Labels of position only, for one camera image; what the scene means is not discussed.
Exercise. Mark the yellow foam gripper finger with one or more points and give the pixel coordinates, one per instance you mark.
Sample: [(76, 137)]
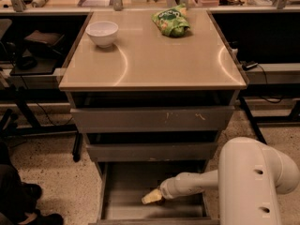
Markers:
[(152, 197)]

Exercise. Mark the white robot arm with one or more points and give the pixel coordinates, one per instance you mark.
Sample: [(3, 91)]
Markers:
[(249, 178)]

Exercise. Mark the grey open bottom drawer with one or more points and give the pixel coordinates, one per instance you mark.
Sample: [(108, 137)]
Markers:
[(125, 183)]

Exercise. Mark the grey middle drawer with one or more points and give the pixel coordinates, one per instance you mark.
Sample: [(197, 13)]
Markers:
[(151, 151)]

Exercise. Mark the grey top drawer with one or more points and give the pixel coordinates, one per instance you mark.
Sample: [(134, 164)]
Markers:
[(93, 120)]

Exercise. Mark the grey drawer cabinet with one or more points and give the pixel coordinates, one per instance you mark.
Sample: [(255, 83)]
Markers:
[(144, 69)]

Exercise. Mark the black shoe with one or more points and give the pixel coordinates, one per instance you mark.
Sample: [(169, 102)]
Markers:
[(36, 218)]

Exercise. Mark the dark trouser leg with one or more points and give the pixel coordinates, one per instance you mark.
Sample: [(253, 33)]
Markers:
[(18, 200)]

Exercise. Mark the white ceramic bowl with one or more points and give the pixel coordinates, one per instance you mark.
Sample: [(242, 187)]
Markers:
[(102, 33)]

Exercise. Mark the green chip bag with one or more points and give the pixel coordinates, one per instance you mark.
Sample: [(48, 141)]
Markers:
[(172, 22)]

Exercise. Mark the small black device with cable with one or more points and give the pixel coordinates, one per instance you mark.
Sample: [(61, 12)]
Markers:
[(246, 66)]

